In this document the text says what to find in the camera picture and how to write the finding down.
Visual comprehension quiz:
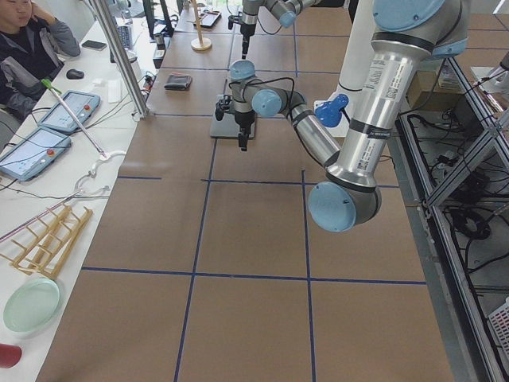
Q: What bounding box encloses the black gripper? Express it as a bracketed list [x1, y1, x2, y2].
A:
[240, 24, 255, 60]
[234, 111, 255, 151]

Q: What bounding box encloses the grey laptop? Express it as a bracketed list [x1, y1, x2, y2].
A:
[209, 104, 240, 138]

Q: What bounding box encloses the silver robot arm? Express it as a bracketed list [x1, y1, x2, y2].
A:
[232, 0, 321, 60]
[216, 0, 471, 232]

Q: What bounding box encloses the round wooden stand base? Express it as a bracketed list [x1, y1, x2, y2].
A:
[190, 0, 212, 52]

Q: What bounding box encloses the grey and pink folded cloth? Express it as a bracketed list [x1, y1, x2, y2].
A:
[164, 73, 192, 91]

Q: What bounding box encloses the blue desk lamp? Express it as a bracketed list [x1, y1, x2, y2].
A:
[313, 93, 350, 138]

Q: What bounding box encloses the grey keyboard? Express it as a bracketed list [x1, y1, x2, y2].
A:
[116, 25, 133, 50]

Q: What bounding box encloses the black smartphone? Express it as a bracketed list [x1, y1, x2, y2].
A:
[81, 40, 107, 52]

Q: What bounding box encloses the far blue teach pendant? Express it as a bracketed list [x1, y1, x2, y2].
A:
[38, 89, 102, 134]

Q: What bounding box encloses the blue teach pendant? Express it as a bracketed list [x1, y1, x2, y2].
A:
[1, 127, 72, 181]
[38, 89, 102, 134]

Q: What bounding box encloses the black computer mouse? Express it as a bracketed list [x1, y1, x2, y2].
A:
[66, 68, 84, 80]

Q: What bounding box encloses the long silver grabber stick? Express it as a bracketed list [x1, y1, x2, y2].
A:
[41, 79, 108, 159]

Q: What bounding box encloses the near blue teach pendant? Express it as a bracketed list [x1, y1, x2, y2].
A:
[1, 127, 72, 181]

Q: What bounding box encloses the seated person in grey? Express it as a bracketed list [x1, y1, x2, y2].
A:
[1, 1, 81, 121]

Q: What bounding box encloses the wooden dish rack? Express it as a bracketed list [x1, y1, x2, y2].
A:
[1, 205, 93, 280]

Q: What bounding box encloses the green tape roll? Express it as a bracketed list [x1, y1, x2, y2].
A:
[3, 278, 60, 333]

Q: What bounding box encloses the white basket crate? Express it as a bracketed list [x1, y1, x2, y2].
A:
[488, 297, 509, 359]

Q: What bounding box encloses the red cylindrical bottle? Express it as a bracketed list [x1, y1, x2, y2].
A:
[0, 343, 22, 368]

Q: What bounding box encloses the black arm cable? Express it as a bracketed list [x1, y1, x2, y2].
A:
[238, 76, 297, 100]
[256, 15, 286, 37]

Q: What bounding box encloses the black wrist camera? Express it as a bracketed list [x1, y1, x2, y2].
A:
[227, 11, 242, 30]
[215, 94, 234, 121]

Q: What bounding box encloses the black square frame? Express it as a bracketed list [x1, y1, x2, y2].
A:
[198, 11, 222, 29]

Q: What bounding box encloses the grey metal bracket post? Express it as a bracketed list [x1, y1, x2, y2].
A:
[91, 0, 149, 119]

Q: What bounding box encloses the aluminium table frame with cables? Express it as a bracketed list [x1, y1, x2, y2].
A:
[392, 59, 508, 381]

